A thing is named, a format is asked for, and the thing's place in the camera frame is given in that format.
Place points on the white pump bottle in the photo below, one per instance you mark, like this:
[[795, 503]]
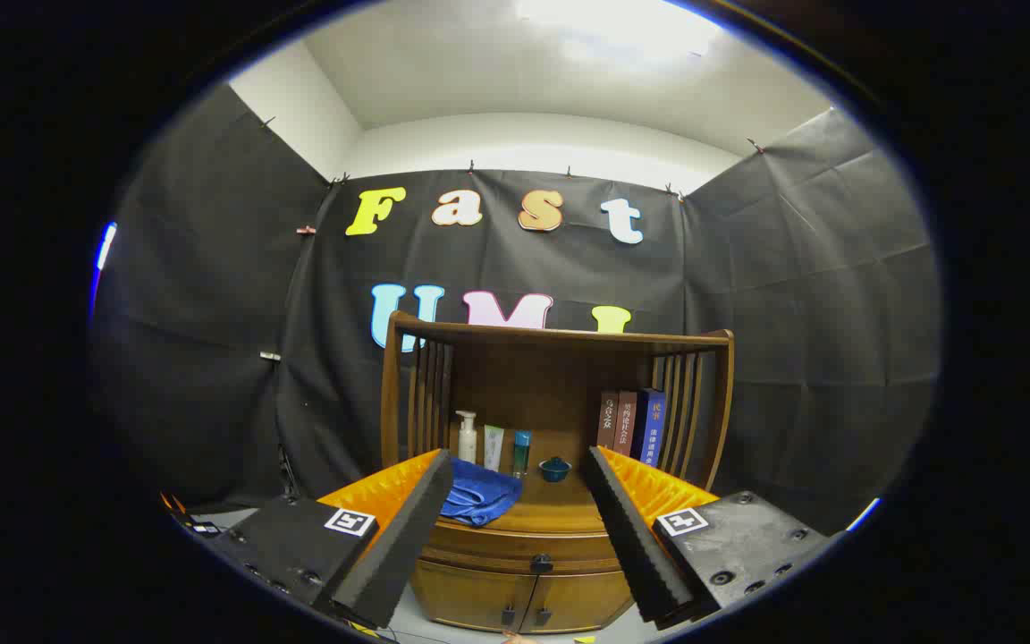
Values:
[[467, 443]]

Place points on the teal bottle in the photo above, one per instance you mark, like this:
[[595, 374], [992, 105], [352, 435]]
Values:
[[521, 452]]

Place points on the blue lidded teacup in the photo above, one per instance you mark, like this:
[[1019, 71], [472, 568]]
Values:
[[555, 471]]

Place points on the folded blue towel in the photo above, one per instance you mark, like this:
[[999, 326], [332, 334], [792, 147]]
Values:
[[479, 492]]

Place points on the blue book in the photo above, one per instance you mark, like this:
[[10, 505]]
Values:
[[654, 429]]

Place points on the white green tube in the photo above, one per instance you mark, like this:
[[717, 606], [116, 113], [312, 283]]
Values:
[[493, 447]]

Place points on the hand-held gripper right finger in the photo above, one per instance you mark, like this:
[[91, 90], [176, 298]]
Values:
[[631, 546]]

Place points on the reddish brown book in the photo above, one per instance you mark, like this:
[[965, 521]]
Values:
[[625, 425]]

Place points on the dark brown book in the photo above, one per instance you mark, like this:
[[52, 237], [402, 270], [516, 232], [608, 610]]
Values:
[[607, 420]]

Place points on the wooden cabinet with shelf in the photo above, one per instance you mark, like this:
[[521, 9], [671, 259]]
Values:
[[533, 376]]

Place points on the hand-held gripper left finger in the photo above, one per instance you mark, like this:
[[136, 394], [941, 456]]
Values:
[[408, 546]]

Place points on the wooden countertop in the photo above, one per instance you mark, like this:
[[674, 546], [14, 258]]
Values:
[[551, 510]]

